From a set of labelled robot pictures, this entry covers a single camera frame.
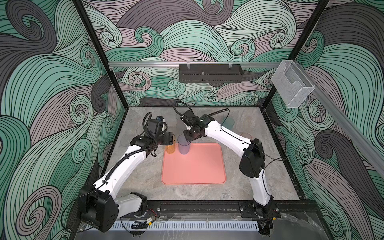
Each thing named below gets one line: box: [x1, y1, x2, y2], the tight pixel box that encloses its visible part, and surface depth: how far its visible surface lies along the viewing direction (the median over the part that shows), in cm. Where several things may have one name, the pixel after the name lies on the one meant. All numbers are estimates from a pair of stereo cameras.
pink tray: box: [161, 142, 227, 185], surface depth 89 cm
